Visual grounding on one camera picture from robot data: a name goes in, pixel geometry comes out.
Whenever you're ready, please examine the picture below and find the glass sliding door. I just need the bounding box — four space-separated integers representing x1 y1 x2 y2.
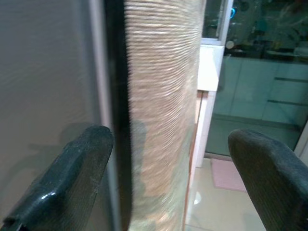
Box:
202 0 308 157

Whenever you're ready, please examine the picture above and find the grey mini fridge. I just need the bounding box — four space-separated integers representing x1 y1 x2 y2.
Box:
0 0 133 231

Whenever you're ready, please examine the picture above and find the rope-wrapped scratching post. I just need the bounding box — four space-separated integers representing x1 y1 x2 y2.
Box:
122 0 207 231

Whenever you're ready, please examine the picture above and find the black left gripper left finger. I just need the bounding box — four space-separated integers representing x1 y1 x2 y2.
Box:
0 125 114 231

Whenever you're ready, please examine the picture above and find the pink floor mat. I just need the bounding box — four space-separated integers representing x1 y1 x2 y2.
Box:
210 158 247 193

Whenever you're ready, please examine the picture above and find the cream side cabinet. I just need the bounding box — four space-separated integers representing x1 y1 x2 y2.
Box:
182 44 227 231

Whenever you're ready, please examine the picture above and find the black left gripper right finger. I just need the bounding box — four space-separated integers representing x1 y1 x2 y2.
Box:
227 128 308 231

